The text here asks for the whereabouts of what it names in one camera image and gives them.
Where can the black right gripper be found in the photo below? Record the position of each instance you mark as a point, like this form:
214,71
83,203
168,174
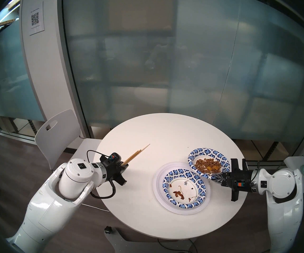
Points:
243,180

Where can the small white foam plate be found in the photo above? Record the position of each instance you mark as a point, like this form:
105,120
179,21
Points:
159,181

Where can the brown food scraps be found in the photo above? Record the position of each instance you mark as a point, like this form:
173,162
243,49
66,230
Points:
178,194

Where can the black knob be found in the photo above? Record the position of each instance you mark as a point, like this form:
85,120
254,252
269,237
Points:
108,229

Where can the black metal shelf brace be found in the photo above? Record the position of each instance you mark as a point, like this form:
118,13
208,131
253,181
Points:
270,151

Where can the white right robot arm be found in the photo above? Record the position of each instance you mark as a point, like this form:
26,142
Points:
284,184

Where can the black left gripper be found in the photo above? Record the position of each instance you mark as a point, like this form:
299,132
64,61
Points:
108,174

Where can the small blue patterned paper bowl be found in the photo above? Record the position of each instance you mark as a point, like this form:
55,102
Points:
207,152

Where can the large white foam plate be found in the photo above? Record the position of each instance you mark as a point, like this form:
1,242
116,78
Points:
162,205

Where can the large blue patterned paper bowl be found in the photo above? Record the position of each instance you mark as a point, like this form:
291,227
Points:
183,173

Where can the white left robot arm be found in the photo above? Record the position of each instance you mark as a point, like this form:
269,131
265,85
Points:
78,173

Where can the wooden shelf board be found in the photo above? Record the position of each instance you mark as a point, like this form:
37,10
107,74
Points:
8,22

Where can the QR code paper sign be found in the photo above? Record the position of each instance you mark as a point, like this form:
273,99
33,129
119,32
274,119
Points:
36,19

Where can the wooden chopstick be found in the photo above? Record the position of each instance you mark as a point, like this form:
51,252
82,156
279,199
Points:
146,146
134,154

